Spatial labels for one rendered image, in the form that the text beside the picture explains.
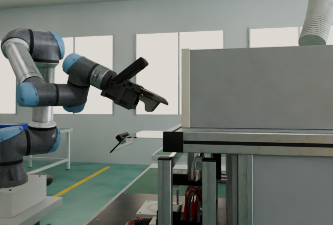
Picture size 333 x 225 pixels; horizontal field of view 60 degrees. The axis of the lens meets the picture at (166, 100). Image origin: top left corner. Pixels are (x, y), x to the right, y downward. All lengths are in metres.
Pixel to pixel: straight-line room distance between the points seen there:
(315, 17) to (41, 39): 1.60
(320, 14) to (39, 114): 1.72
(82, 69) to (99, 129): 5.16
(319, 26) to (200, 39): 3.86
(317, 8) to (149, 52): 4.12
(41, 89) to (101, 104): 5.10
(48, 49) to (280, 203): 1.03
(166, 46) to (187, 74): 5.04
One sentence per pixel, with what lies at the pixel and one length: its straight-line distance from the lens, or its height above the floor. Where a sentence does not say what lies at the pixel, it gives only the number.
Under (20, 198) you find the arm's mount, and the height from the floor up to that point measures 0.81.
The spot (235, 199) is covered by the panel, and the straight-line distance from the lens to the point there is 0.67.
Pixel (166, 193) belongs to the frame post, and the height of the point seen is 0.97.
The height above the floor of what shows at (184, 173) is 0.92.
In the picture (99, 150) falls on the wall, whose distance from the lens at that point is 6.14.
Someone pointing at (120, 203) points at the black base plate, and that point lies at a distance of 1.27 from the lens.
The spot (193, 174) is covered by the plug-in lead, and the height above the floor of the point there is 0.92.
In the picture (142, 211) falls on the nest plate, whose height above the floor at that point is 0.78.
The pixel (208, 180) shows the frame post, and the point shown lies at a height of 1.01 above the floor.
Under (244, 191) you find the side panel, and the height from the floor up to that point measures 0.99.
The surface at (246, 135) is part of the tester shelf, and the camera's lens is 0.63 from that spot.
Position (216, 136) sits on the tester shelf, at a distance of 0.63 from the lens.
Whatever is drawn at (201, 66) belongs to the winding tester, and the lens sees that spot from 0.75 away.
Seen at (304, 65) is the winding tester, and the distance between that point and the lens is 0.77.
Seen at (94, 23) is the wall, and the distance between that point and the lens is 6.34.
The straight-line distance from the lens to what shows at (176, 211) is 0.88.
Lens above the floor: 1.17
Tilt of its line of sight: 1 degrees up
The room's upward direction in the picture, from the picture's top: straight up
